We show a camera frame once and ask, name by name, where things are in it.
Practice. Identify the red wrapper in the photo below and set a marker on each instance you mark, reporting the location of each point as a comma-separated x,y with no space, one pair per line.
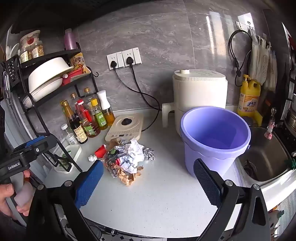
101,151

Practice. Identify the yellow snack bag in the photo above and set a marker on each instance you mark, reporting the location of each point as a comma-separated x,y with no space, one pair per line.
78,61

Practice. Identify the yellow sponge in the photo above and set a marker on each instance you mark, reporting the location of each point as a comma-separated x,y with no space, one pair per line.
258,118

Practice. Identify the white plate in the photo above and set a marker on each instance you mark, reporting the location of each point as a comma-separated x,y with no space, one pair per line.
46,89

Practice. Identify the dark soy sauce bottle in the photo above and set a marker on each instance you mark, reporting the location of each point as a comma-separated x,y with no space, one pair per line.
77,131

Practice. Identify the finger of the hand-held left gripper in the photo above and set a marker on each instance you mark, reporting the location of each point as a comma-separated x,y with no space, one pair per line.
38,148

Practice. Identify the steel steamer pot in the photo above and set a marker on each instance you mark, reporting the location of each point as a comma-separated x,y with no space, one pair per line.
291,125

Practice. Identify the grain filled glass jar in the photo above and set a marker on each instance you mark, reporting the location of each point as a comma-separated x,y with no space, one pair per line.
38,50

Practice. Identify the yellow dish soap bottle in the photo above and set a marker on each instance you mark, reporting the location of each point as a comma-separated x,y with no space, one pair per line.
248,99

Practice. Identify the person's left forearm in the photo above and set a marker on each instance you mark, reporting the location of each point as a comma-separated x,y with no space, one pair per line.
9,226

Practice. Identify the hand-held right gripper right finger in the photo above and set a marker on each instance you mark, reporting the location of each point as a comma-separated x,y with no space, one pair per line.
207,183

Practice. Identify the stainless steel sink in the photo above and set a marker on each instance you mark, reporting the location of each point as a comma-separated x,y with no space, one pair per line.
266,157

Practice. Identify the small clear white-capped bottle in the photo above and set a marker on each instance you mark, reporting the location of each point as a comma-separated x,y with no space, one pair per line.
69,136

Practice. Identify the small spice jar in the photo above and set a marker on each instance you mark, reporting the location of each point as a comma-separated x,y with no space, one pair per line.
25,56

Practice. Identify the person's left hand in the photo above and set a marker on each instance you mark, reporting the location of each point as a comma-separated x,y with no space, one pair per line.
5,199

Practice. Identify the purple bottle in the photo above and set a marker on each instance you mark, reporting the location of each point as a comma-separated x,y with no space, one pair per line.
69,40

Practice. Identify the foil ball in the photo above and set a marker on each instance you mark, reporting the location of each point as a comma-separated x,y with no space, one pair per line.
149,153

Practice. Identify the brown paper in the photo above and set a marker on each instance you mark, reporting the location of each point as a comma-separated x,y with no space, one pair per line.
126,177

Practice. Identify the gold cap glass bottle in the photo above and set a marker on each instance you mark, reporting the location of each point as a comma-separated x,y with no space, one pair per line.
74,98
87,93

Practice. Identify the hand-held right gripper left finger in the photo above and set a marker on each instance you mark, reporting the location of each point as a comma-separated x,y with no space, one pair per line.
90,183

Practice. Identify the silver foil snack wrapper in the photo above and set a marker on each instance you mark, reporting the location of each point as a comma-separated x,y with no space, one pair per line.
115,155

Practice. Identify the green label bottle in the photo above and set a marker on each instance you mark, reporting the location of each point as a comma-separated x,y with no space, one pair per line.
100,118

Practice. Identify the green cloth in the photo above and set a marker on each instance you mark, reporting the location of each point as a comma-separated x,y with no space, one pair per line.
291,163

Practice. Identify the white countertop appliance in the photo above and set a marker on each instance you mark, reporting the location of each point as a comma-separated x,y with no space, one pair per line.
198,90

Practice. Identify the hanging clear chopstick bag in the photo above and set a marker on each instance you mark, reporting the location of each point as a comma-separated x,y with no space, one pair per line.
272,69
259,60

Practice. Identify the black storage rack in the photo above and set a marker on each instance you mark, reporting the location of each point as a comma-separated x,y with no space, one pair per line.
46,102

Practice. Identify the red package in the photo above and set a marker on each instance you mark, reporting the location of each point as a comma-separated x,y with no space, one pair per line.
72,76

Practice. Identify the white rectangular tray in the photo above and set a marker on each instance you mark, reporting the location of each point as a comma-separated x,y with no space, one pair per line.
72,151

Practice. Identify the white pot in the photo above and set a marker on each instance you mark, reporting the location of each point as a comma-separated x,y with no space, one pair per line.
49,71

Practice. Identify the clear wall hook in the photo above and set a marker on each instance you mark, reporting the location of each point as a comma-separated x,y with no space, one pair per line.
242,24

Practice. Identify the white wall socket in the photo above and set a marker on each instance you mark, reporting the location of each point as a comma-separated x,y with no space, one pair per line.
114,60
132,56

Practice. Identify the sink drain strainer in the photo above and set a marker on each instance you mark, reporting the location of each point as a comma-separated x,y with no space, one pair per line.
251,169

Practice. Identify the small white crumpled scrap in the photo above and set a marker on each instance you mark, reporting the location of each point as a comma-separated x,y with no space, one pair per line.
92,158

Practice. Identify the red label oil bottle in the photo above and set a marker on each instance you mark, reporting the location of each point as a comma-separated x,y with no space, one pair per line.
89,122

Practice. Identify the white paper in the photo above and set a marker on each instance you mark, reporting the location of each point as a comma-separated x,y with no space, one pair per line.
135,150

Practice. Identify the beige induction cooker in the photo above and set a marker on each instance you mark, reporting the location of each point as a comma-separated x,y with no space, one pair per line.
124,128

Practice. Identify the purple plastic bucket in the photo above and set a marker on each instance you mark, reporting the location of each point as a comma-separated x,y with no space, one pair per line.
215,139

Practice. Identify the faucet with pink nozzle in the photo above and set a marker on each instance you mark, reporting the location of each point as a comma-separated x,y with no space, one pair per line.
270,129

